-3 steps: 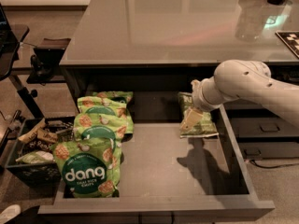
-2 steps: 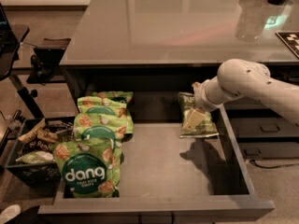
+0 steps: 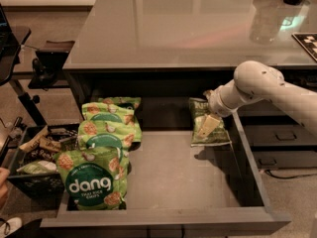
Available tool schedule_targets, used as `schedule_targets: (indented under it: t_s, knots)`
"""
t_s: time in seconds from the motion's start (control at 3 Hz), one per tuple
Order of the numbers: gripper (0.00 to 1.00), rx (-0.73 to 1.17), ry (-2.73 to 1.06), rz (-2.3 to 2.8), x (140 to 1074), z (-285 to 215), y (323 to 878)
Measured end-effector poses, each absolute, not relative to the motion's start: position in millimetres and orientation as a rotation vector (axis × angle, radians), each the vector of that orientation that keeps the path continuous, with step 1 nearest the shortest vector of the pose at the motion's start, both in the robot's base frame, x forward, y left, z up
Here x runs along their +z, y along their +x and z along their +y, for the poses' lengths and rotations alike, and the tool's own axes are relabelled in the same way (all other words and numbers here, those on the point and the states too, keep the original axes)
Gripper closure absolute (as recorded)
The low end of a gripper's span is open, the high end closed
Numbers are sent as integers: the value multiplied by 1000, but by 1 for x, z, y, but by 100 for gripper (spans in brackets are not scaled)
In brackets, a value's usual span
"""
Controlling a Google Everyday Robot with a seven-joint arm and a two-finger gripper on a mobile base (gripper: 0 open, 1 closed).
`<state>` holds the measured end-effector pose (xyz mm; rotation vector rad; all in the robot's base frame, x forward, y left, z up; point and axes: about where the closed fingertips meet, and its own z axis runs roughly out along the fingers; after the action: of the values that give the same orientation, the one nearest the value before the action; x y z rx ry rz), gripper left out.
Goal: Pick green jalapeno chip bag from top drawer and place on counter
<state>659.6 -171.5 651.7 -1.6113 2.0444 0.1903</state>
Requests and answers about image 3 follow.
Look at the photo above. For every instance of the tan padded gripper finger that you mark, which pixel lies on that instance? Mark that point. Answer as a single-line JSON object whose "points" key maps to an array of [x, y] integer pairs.
{"points": [[208, 124]]}

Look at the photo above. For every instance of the green jalapeno chip bag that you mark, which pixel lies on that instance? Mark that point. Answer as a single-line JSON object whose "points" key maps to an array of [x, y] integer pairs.
{"points": [[219, 137]]}

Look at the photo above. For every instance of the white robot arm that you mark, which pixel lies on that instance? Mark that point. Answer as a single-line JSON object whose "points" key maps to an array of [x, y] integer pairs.
{"points": [[253, 82]]}

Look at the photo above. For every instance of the open grey top drawer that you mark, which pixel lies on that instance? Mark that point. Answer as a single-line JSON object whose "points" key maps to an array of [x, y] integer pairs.
{"points": [[176, 190]]}

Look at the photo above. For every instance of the back green dang chip bag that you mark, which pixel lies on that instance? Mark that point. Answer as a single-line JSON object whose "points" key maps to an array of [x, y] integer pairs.
{"points": [[124, 102]]}

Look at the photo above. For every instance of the green dang chip bag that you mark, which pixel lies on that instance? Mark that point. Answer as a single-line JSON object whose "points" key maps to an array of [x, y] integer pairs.
{"points": [[98, 111], [124, 102], [95, 179], [99, 133]]}

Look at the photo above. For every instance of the grey counter cabinet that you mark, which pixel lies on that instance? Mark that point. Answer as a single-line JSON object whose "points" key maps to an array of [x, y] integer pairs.
{"points": [[183, 47]]}

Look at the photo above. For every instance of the rear green dang chip bag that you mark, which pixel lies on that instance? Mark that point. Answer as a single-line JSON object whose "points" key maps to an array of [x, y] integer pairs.
{"points": [[98, 111]]}

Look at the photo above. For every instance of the middle green dang chip bag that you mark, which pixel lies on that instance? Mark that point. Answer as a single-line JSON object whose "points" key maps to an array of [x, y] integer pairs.
{"points": [[99, 133]]}

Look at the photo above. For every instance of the front green dang chip bag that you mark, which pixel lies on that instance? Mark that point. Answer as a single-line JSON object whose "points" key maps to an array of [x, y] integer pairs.
{"points": [[95, 179]]}

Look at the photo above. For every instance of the brown snack bag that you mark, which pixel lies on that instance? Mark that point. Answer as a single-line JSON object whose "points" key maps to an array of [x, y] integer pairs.
{"points": [[50, 145]]}

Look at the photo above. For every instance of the light green snack bag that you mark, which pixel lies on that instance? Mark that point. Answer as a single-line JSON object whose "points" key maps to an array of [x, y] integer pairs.
{"points": [[38, 167]]}

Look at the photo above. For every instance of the person's hand at edge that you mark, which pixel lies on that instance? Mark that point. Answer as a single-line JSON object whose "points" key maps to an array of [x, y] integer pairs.
{"points": [[4, 173]]}

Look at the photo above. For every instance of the closed lower drawers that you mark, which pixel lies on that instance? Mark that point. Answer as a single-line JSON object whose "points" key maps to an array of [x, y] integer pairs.
{"points": [[276, 140]]}

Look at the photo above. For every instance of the black white marker tag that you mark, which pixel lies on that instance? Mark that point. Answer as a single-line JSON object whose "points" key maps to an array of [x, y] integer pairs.
{"points": [[308, 41]]}

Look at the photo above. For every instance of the black stand with clamp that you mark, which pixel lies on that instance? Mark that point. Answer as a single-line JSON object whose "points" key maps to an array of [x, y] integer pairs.
{"points": [[48, 63]]}

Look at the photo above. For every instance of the black plastic snack crate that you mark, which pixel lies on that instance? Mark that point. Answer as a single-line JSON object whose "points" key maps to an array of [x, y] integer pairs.
{"points": [[40, 185]]}

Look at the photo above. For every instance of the black laptop on stand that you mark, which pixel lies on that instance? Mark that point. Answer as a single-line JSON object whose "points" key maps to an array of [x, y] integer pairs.
{"points": [[11, 39]]}

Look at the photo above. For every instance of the white shoe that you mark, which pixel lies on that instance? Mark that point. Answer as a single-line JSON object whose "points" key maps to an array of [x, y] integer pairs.
{"points": [[9, 226]]}

